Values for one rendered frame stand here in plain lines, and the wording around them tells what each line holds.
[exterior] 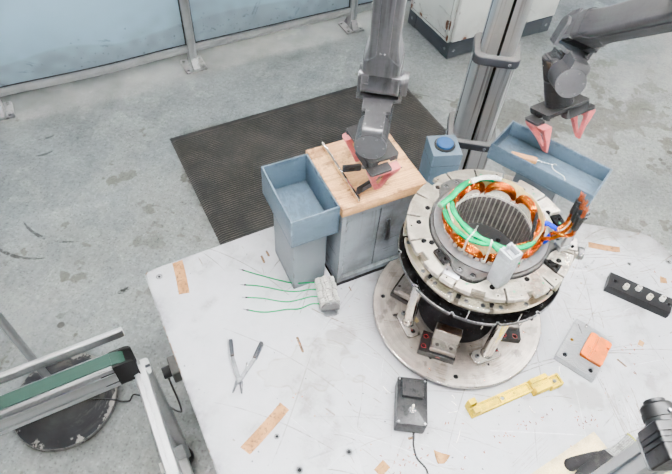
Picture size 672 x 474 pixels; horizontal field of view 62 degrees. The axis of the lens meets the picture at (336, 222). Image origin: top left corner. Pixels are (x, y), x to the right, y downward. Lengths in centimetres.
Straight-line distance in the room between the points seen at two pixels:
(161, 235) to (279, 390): 139
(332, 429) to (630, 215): 206
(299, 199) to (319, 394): 42
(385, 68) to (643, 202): 224
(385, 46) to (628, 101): 280
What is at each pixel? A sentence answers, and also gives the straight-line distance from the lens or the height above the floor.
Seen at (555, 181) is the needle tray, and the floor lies 105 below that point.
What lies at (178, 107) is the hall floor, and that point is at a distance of 309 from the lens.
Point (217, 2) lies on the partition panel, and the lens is 322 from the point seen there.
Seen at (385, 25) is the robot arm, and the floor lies 148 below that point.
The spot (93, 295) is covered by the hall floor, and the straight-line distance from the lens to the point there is 241.
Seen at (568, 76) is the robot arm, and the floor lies 131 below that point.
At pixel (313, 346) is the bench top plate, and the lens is 129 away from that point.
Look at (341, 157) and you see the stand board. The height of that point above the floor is 106.
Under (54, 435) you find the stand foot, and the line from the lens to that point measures 217.
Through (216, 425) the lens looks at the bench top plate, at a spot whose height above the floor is 78.
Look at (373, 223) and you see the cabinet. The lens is 124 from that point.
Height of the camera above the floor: 193
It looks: 51 degrees down
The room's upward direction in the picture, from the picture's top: 5 degrees clockwise
